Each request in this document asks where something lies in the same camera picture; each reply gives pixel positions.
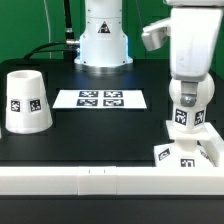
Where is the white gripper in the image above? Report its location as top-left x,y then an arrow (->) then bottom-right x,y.
141,0 -> 224,107

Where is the white lamp bulb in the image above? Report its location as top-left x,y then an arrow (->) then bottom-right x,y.
169,74 -> 215,133

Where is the white lamp base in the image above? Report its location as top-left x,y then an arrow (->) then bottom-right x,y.
154,121 -> 217,168

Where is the white lamp shade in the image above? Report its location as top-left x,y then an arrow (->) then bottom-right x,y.
5,70 -> 53,134

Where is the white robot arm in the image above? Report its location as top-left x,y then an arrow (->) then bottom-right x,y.
75,0 -> 224,107

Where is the white marker sheet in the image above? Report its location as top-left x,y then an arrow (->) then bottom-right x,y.
53,90 -> 147,109

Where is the black cable with connector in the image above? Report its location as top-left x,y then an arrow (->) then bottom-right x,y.
23,38 -> 81,61

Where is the black vertical cable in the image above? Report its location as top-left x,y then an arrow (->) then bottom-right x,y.
63,0 -> 75,41

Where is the thin white cable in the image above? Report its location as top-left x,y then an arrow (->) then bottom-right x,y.
43,0 -> 54,60

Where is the white front rail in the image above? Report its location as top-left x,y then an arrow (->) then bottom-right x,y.
0,167 -> 224,195

